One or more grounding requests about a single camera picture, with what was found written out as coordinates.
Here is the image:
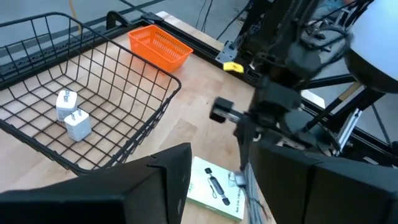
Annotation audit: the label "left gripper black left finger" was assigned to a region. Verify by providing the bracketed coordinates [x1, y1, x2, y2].
[0, 142, 193, 224]

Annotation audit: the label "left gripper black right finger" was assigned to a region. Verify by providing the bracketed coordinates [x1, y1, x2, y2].
[249, 142, 398, 224]

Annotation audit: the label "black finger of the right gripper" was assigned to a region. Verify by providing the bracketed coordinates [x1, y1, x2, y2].
[233, 113, 261, 187]

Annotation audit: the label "white card reader box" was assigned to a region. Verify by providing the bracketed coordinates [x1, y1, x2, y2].
[186, 156, 246, 222]

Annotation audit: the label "white USB wall charger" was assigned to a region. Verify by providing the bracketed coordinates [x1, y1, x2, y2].
[55, 89, 78, 122]
[63, 108, 93, 142]

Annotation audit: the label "yellow tag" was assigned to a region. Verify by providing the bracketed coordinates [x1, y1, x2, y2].
[223, 61, 245, 74]

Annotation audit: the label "silver aluminium extrusion leg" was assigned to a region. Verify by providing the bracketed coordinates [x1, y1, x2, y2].
[337, 108, 364, 151]

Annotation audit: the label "black stand struts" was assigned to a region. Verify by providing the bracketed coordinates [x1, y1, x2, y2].
[301, 73, 398, 144]

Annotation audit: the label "large round grey object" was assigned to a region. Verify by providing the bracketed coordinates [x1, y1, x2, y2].
[343, 0, 398, 94]

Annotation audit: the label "orange plastic basket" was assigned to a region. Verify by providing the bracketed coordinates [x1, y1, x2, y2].
[127, 24, 194, 74]

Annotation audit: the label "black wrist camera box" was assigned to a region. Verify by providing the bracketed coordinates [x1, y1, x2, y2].
[209, 96, 244, 124]

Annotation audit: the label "grey mesh cable sleeve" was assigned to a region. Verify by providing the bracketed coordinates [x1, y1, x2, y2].
[244, 164, 272, 224]

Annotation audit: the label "grey metal bracket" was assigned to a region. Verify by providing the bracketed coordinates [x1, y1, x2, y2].
[215, 40, 240, 65]

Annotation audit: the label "black wire basket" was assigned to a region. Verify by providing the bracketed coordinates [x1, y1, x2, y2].
[0, 11, 183, 177]

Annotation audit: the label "black floor cables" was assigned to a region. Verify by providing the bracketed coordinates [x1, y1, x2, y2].
[195, 0, 216, 32]

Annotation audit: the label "black clamp handle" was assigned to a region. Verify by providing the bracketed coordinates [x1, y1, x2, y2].
[105, 11, 131, 30]

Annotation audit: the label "yellow cable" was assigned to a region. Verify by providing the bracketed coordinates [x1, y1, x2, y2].
[68, 0, 82, 34]

